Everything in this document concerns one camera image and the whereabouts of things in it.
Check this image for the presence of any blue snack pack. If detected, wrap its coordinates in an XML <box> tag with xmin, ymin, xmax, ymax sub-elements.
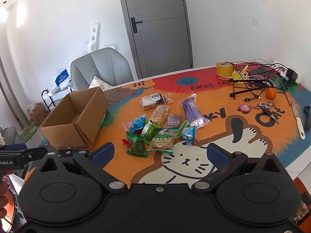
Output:
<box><xmin>123</xmin><ymin>114</ymin><xmax>147</xmax><ymax>133</ymax></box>
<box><xmin>175</xmin><ymin>120</ymin><xmax>197</xmax><ymax>145</ymax></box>

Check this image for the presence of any dark green snack pack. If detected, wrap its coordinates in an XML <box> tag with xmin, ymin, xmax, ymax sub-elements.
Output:
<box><xmin>121</xmin><ymin>132</ymin><xmax>148</xmax><ymax>158</ymax></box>

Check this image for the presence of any purple long snack bag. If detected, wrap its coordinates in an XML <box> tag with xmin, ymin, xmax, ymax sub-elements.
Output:
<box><xmin>181</xmin><ymin>94</ymin><xmax>210</xmax><ymax>128</ymax></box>

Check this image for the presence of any green bread pack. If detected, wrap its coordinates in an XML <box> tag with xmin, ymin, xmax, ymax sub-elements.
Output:
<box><xmin>147</xmin><ymin>128</ymin><xmax>176</xmax><ymax>155</ymax></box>

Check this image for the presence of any purple small snack pack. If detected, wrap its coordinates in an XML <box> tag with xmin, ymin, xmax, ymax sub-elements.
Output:
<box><xmin>162</xmin><ymin>113</ymin><xmax>183</xmax><ymax>128</ymax></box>

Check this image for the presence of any green silver snack pack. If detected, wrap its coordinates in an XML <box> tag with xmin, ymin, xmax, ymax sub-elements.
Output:
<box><xmin>141</xmin><ymin>120</ymin><xmax>161</xmax><ymax>145</ymax></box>

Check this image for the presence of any orange biscuit pack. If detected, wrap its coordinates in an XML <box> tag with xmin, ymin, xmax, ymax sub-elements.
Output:
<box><xmin>149</xmin><ymin>105</ymin><xmax>169</xmax><ymax>126</ymax></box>

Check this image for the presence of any white rice cake pack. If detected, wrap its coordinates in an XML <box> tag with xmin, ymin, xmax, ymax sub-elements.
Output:
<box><xmin>141</xmin><ymin>93</ymin><xmax>163</xmax><ymax>110</ymax></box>

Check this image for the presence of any small nut snack pack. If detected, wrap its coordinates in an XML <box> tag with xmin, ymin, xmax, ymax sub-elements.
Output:
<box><xmin>161</xmin><ymin>93</ymin><xmax>173</xmax><ymax>104</ymax></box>

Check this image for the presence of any person's left hand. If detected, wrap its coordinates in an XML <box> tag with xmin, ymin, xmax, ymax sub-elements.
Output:
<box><xmin>0</xmin><ymin>170</ymin><xmax>16</xmax><ymax>218</ymax></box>

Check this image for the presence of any green floor mat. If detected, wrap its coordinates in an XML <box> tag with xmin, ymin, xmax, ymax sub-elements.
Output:
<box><xmin>20</xmin><ymin>123</ymin><xmax>39</xmax><ymax>143</ymax></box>

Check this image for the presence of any cardboard box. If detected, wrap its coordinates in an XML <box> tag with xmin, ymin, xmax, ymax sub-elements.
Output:
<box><xmin>41</xmin><ymin>87</ymin><xmax>108</xmax><ymax>150</ymax></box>

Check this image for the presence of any brown paper bag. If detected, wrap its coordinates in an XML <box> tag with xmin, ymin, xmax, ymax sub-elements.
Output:
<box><xmin>27</xmin><ymin>102</ymin><xmax>48</xmax><ymax>125</ymax></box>

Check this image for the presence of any black shoe rack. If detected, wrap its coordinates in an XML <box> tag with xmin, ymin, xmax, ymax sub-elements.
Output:
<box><xmin>41</xmin><ymin>81</ymin><xmax>72</xmax><ymax>113</ymax></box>

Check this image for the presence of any bunch of keys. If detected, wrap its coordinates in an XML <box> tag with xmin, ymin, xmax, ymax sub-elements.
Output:
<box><xmin>255</xmin><ymin>102</ymin><xmax>279</xmax><ymax>124</ymax></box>

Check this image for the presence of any colourful cat table mat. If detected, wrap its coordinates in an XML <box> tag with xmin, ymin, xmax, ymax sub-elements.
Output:
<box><xmin>23</xmin><ymin>62</ymin><xmax>311</xmax><ymax>185</ymax></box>

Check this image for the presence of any dotted white cushion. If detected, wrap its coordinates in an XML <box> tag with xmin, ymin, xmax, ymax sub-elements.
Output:
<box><xmin>89</xmin><ymin>76</ymin><xmax>112</xmax><ymax>90</ymax></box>

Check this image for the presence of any orange tangerine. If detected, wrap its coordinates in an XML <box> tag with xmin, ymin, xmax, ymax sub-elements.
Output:
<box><xmin>266</xmin><ymin>87</ymin><xmax>277</xmax><ymax>100</ymax></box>

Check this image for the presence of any yellow crumpled bag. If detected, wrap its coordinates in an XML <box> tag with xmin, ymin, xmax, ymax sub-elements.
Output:
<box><xmin>232</xmin><ymin>65</ymin><xmax>249</xmax><ymax>84</ymax></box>

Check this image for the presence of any blue plastic bag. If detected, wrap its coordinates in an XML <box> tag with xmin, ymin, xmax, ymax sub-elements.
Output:
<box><xmin>55</xmin><ymin>69</ymin><xmax>70</xmax><ymax>87</ymax></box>

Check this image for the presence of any yellow tape roll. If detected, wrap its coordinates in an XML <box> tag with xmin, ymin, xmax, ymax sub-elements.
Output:
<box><xmin>216</xmin><ymin>62</ymin><xmax>233</xmax><ymax>78</ymax></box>

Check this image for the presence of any black peeler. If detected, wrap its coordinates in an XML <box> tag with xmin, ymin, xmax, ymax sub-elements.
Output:
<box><xmin>304</xmin><ymin>106</ymin><xmax>311</xmax><ymax>131</ymax></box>

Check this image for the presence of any grey armchair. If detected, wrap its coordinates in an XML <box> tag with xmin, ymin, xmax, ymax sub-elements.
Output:
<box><xmin>70</xmin><ymin>47</ymin><xmax>133</xmax><ymax>90</ymax></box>

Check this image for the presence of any white power strip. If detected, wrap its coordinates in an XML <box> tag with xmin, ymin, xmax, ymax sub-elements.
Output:
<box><xmin>273</xmin><ymin>61</ymin><xmax>302</xmax><ymax>84</ymax></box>

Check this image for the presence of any grey door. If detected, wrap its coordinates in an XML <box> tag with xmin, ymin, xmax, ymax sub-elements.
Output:
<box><xmin>121</xmin><ymin>0</ymin><xmax>193</xmax><ymax>79</ymax></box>

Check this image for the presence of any pink flower keychain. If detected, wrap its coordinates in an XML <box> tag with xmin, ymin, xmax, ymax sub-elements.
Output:
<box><xmin>237</xmin><ymin>104</ymin><xmax>252</xmax><ymax>114</ymax></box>

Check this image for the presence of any black usb cable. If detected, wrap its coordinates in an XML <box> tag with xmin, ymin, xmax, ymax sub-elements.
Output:
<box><xmin>242</xmin><ymin>77</ymin><xmax>275</xmax><ymax>103</ymax></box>

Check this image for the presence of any white handled knife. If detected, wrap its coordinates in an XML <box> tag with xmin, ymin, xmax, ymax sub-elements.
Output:
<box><xmin>292</xmin><ymin>103</ymin><xmax>306</xmax><ymax>140</ymax></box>

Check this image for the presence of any black wire stand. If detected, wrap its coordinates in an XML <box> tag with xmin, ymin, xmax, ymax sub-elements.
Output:
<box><xmin>228</xmin><ymin>62</ymin><xmax>294</xmax><ymax>106</ymax></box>

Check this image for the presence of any black door handle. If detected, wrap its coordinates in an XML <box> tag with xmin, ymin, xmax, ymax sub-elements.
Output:
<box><xmin>130</xmin><ymin>17</ymin><xmax>143</xmax><ymax>34</ymax></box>

